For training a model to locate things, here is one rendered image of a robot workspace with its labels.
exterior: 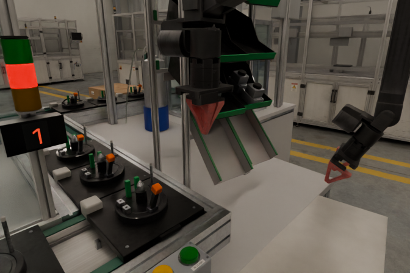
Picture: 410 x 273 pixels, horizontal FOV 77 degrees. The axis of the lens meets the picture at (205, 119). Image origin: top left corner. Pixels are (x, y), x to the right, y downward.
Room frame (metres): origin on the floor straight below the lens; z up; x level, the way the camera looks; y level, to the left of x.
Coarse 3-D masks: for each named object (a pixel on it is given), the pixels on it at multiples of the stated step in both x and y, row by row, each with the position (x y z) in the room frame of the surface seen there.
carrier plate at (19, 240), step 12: (36, 228) 0.52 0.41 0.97; (0, 240) 0.48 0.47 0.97; (12, 240) 0.48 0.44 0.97; (24, 240) 0.48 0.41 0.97; (36, 240) 0.48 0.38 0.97; (24, 252) 0.45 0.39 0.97; (36, 252) 0.45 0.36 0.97; (48, 252) 0.45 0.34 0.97; (36, 264) 0.42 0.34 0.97; (48, 264) 0.42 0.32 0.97
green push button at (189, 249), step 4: (184, 248) 0.46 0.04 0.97; (188, 248) 0.46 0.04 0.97; (192, 248) 0.46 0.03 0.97; (180, 252) 0.45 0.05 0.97; (184, 252) 0.45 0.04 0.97; (188, 252) 0.45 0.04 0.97; (192, 252) 0.45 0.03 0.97; (196, 252) 0.45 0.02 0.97; (180, 256) 0.44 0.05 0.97; (184, 256) 0.44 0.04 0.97; (188, 256) 0.44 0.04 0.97; (192, 256) 0.44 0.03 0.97; (196, 256) 0.44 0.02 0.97; (184, 260) 0.43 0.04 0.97; (188, 260) 0.43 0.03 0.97; (192, 260) 0.43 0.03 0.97; (196, 260) 0.44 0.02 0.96
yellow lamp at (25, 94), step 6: (12, 90) 0.54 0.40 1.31; (18, 90) 0.54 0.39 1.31; (24, 90) 0.54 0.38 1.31; (30, 90) 0.55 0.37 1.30; (36, 90) 0.56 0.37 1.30; (12, 96) 0.54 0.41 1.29; (18, 96) 0.54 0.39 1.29; (24, 96) 0.54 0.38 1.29; (30, 96) 0.54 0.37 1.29; (36, 96) 0.56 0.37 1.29; (18, 102) 0.54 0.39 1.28; (24, 102) 0.54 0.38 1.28; (30, 102) 0.54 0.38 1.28; (36, 102) 0.55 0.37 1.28; (18, 108) 0.54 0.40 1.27; (24, 108) 0.54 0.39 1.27; (30, 108) 0.54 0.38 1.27; (36, 108) 0.55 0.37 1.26
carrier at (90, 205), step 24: (120, 192) 0.68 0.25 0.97; (144, 192) 0.60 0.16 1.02; (168, 192) 0.68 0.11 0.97; (96, 216) 0.57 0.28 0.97; (120, 216) 0.55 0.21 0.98; (144, 216) 0.54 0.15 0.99; (168, 216) 0.57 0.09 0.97; (192, 216) 0.58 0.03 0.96; (120, 240) 0.48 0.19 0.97; (144, 240) 0.48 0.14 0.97
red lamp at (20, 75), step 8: (16, 64) 0.55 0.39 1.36; (24, 64) 0.55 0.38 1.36; (32, 64) 0.56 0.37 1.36; (8, 72) 0.54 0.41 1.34; (16, 72) 0.54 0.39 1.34; (24, 72) 0.54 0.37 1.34; (32, 72) 0.56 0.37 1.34; (16, 80) 0.54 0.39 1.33; (24, 80) 0.54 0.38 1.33; (32, 80) 0.55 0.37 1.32; (16, 88) 0.54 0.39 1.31
